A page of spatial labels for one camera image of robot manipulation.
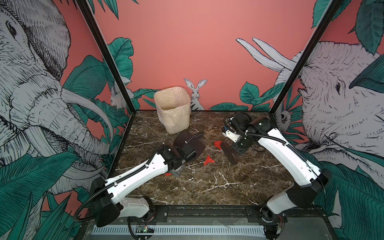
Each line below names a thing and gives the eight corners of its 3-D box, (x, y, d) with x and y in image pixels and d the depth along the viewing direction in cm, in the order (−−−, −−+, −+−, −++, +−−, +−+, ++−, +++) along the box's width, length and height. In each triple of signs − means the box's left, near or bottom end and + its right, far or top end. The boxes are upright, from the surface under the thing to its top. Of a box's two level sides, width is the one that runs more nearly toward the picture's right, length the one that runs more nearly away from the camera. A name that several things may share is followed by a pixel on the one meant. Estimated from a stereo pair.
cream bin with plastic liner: (158, 138, 106) (149, 113, 85) (163, 113, 122) (156, 86, 102) (189, 139, 106) (188, 113, 86) (190, 113, 123) (189, 86, 102)
